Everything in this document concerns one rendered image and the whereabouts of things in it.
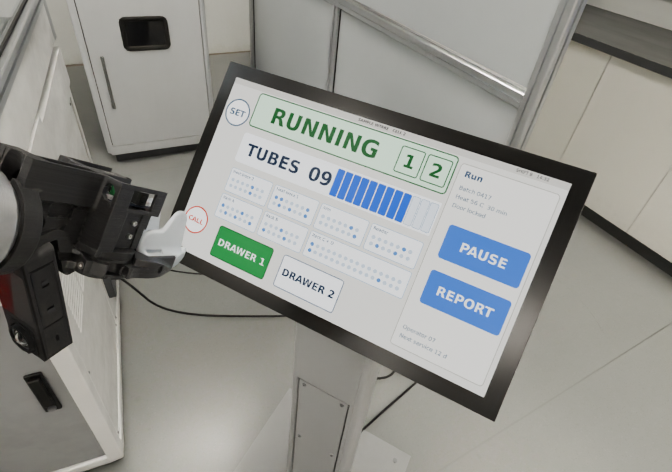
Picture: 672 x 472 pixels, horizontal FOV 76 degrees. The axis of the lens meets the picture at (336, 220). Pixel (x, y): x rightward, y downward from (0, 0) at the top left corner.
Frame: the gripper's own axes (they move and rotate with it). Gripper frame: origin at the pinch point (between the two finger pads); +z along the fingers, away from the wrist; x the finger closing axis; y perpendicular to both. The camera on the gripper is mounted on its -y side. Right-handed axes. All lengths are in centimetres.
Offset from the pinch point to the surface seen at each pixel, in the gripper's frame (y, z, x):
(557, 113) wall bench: 107, 223, -43
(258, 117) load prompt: 19.4, 14.8, 5.4
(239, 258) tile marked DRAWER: -0.4, 14.8, 0.0
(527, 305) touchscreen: 9.1, 14.8, -36.7
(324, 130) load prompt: 20.7, 14.8, -4.9
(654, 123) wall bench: 103, 192, -82
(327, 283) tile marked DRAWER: 1.7, 14.8, -13.5
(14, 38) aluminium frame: 20, 24, 74
